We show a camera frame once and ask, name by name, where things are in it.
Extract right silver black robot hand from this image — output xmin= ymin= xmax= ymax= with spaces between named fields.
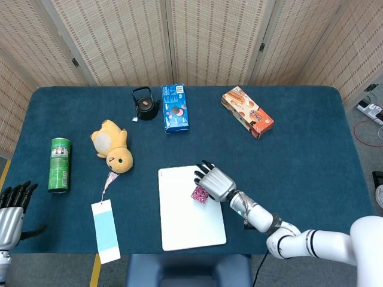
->
xmin=193 ymin=160 xmax=237 ymax=203

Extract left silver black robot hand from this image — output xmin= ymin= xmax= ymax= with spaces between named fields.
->
xmin=0 ymin=180 xmax=48 ymax=251

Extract pink patterned square packet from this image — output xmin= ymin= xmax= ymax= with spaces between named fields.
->
xmin=190 ymin=184 xmax=210 ymax=204

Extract white rectangular whiteboard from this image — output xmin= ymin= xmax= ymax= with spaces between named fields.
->
xmin=157 ymin=164 xmax=227 ymax=252

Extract dark blue tablecloth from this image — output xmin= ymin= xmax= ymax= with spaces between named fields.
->
xmin=5 ymin=86 xmax=376 ymax=255

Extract orange biscuit box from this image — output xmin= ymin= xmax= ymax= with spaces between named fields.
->
xmin=220 ymin=86 xmax=275 ymax=140

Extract green chip can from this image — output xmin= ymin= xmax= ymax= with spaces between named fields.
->
xmin=47 ymin=137 xmax=72 ymax=194

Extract blue Oreo cookie box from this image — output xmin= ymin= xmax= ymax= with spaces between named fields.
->
xmin=161 ymin=83 xmax=190 ymax=135

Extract white and blue tasselled bookmark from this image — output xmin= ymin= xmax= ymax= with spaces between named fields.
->
xmin=90 ymin=170 xmax=121 ymax=265

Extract blue robot body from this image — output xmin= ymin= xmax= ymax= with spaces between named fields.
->
xmin=125 ymin=254 xmax=253 ymax=287

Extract yellow plush hamster toy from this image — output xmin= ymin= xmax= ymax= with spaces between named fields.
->
xmin=90 ymin=119 xmax=134 ymax=174

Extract black cast iron teapot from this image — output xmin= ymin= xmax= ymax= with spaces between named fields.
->
xmin=132 ymin=86 xmax=162 ymax=121

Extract black equipment box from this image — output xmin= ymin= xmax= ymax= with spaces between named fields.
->
xmin=372 ymin=170 xmax=383 ymax=207

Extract woven bamboo folding screen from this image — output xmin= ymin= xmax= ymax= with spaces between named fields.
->
xmin=0 ymin=0 xmax=383 ymax=159

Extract white power strip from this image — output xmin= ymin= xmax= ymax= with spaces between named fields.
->
xmin=355 ymin=100 xmax=383 ymax=126

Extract thin coloured wrist wires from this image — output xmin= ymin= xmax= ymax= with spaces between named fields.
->
xmin=240 ymin=193 xmax=251 ymax=224

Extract red cable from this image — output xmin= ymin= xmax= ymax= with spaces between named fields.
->
xmin=353 ymin=120 xmax=383 ymax=147

